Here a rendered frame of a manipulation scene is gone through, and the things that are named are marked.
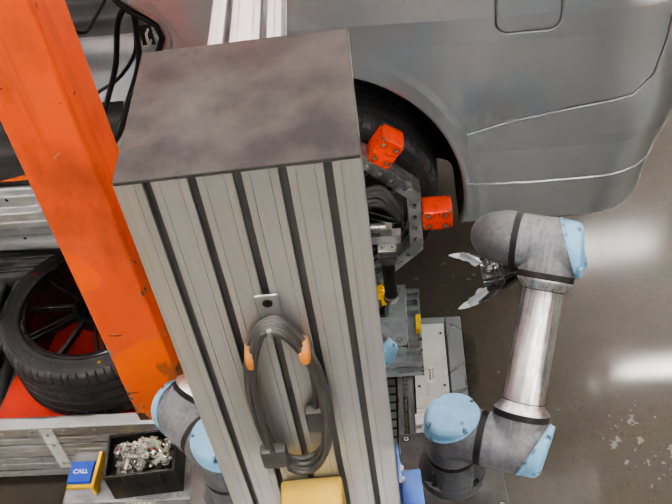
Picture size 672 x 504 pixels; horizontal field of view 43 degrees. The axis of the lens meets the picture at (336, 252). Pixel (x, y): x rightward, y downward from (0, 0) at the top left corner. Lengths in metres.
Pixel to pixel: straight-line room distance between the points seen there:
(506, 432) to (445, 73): 0.99
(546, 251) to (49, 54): 1.05
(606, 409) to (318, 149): 2.41
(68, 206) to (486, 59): 1.11
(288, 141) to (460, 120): 1.57
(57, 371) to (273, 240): 2.01
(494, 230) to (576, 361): 1.54
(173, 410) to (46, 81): 0.74
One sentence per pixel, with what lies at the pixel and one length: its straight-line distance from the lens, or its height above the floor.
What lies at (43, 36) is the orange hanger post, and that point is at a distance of 1.75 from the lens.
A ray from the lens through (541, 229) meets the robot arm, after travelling 1.76.
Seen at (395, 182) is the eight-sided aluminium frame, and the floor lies 1.01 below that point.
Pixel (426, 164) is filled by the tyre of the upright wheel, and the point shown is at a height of 0.99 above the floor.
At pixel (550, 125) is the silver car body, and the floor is 1.09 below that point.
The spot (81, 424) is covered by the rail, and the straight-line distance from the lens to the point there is 2.84.
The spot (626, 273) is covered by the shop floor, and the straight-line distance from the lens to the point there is 3.58.
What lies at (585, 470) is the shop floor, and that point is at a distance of 2.99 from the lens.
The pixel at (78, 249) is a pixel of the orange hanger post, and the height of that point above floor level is 1.22.
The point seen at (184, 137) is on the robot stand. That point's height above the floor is 2.03.
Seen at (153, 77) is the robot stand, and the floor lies 2.03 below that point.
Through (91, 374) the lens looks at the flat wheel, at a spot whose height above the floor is 0.50.
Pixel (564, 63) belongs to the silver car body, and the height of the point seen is 1.29.
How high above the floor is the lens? 2.53
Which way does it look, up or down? 44 degrees down
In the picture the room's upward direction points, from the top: 9 degrees counter-clockwise
